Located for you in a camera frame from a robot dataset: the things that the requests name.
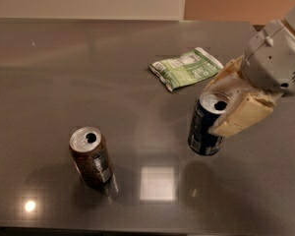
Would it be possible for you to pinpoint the brown soda can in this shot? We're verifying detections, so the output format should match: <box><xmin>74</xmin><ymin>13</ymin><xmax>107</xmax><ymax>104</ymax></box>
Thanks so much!
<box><xmin>69</xmin><ymin>127</ymin><xmax>113</xmax><ymax>188</ymax></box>

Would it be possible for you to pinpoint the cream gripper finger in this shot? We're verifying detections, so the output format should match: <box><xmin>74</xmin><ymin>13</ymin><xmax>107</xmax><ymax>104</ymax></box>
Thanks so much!
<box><xmin>208</xmin><ymin>93</ymin><xmax>275</xmax><ymax>138</ymax></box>
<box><xmin>203</xmin><ymin>57</ymin><xmax>243</xmax><ymax>97</ymax></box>

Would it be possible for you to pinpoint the green snack bag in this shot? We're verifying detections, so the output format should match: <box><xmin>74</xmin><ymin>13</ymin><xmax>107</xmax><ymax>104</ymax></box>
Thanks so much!
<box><xmin>148</xmin><ymin>47</ymin><xmax>223</xmax><ymax>91</ymax></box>

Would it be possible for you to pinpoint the blue pepsi can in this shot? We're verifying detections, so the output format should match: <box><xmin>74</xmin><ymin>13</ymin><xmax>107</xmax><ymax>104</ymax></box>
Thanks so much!
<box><xmin>188</xmin><ymin>91</ymin><xmax>229</xmax><ymax>156</ymax></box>

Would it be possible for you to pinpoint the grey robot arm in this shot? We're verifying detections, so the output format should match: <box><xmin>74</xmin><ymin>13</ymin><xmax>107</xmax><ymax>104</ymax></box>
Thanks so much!
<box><xmin>201</xmin><ymin>7</ymin><xmax>295</xmax><ymax>137</ymax></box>

